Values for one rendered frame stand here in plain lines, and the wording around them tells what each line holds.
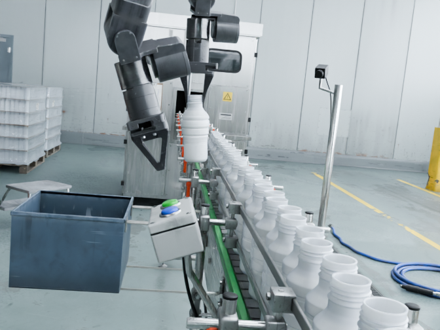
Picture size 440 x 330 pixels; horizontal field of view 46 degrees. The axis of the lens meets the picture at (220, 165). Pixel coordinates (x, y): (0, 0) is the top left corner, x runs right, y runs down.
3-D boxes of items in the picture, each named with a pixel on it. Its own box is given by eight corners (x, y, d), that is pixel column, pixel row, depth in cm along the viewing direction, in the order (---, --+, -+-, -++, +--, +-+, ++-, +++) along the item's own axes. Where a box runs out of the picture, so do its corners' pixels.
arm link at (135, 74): (112, 59, 94) (111, 56, 88) (149, 50, 95) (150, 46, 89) (123, 96, 95) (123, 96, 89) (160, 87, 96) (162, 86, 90)
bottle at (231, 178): (221, 220, 135) (228, 156, 133) (244, 222, 135) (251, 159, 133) (222, 225, 129) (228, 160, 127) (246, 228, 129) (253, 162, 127)
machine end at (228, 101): (243, 216, 582) (263, 23, 554) (116, 207, 568) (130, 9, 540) (228, 189, 739) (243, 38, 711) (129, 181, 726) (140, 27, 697)
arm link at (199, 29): (185, 15, 129) (188, 12, 123) (212, 17, 130) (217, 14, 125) (184, 44, 130) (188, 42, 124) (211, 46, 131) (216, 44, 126)
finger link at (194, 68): (183, 102, 133) (184, 65, 131) (211, 103, 133) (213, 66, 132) (183, 103, 126) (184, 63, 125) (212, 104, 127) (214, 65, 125)
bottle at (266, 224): (289, 304, 83) (300, 203, 81) (253, 304, 82) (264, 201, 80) (277, 290, 89) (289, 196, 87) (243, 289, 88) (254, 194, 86)
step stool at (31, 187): (28, 218, 490) (30, 174, 485) (73, 232, 459) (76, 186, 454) (-18, 226, 451) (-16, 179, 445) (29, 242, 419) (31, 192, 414)
